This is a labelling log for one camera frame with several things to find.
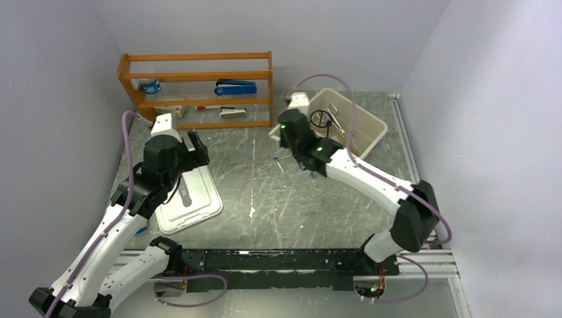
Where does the orange wooden shelf rack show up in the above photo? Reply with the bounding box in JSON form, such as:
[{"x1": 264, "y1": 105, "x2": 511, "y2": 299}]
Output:
[{"x1": 117, "y1": 51, "x2": 274, "y2": 129}]

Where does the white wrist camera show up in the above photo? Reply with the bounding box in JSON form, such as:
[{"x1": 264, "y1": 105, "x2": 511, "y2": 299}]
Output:
[
  {"x1": 288, "y1": 92, "x2": 309, "y2": 113},
  {"x1": 150, "y1": 113, "x2": 182, "y2": 142}
]

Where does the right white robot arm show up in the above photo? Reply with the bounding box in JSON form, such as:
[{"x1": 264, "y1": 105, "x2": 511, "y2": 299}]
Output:
[{"x1": 278, "y1": 109, "x2": 438, "y2": 274}]

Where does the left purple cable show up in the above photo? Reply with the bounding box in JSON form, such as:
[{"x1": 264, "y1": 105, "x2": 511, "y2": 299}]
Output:
[{"x1": 44, "y1": 110, "x2": 152, "y2": 318}]

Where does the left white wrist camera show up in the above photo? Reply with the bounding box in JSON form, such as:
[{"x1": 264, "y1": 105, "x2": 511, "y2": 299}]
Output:
[{"x1": 150, "y1": 113, "x2": 182, "y2": 142}]

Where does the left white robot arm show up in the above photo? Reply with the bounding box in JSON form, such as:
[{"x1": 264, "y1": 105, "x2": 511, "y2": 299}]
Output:
[{"x1": 28, "y1": 131, "x2": 210, "y2": 317}]

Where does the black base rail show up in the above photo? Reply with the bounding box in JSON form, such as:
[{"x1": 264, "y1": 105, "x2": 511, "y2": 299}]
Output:
[{"x1": 182, "y1": 248, "x2": 399, "y2": 292}]

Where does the white plastic container lid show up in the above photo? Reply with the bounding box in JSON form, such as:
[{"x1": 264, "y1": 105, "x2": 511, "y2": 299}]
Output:
[{"x1": 155, "y1": 166, "x2": 223, "y2": 235}]

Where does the beige plastic bin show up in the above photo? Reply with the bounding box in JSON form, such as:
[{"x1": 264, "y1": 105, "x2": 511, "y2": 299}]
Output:
[{"x1": 308, "y1": 88, "x2": 388, "y2": 159}]

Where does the black metal ring stand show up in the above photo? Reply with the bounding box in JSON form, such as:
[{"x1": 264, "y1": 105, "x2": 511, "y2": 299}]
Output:
[{"x1": 309, "y1": 109, "x2": 332, "y2": 129}]

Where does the blue stapler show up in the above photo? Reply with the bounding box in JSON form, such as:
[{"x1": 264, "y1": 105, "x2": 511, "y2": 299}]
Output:
[{"x1": 214, "y1": 78, "x2": 257, "y2": 96}]

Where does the red white marker pen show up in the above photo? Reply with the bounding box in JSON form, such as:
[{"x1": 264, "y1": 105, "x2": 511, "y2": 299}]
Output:
[{"x1": 196, "y1": 105, "x2": 222, "y2": 111}]

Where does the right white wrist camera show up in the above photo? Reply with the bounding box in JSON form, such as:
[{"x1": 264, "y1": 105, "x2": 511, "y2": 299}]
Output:
[{"x1": 288, "y1": 92, "x2": 309, "y2": 113}]

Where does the purple cable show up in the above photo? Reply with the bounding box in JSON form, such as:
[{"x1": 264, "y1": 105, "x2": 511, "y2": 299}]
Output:
[
  {"x1": 285, "y1": 74, "x2": 453, "y2": 305},
  {"x1": 44, "y1": 110, "x2": 152, "y2": 318}
]

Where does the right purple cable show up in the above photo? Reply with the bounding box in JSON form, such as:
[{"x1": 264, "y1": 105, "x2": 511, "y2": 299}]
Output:
[{"x1": 285, "y1": 74, "x2": 453, "y2": 305}]

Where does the blue yellow small object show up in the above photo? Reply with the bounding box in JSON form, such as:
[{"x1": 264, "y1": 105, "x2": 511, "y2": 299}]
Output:
[{"x1": 136, "y1": 224, "x2": 148, "y2": 235}]

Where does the small white green box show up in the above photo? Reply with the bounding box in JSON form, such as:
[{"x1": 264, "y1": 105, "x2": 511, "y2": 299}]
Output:
[{"x1": 170, "y1": 105, "x2": 186, "y2": 118}]

